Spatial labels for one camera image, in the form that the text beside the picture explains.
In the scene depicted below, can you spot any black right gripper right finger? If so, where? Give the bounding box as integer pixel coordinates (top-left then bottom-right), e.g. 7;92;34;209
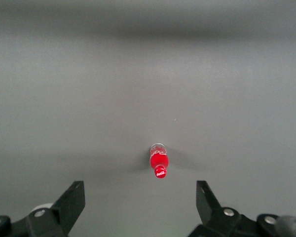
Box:
187;180;296;237

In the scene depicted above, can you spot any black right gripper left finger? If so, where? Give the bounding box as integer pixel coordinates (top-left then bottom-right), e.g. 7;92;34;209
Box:
0;180;86;237

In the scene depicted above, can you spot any red cola bottle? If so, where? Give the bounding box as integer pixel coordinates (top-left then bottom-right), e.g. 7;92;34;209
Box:
149;143;169;180

